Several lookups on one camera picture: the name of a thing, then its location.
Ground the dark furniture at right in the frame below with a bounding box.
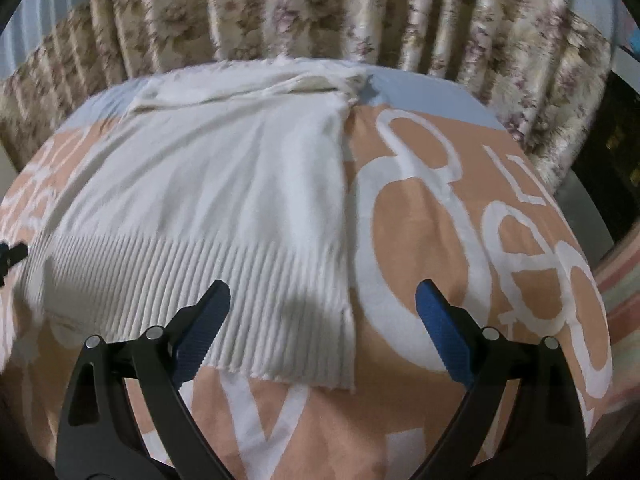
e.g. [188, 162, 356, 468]
[573, 73, 640, 242]

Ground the striped cloth at right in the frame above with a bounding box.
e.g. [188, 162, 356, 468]
[588, 226, 639, 471]

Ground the orange white patterned bed cover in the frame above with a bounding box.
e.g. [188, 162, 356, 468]
[0, 66, 615, 480]

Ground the floral curtain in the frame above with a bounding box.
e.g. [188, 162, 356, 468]
[1, 0, 616, 188]

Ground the grey bed frame edge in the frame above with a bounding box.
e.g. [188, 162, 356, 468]
[554, 170, 614, 269]

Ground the white knit sweater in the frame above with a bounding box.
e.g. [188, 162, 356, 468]
[13, 58, 368, 389]

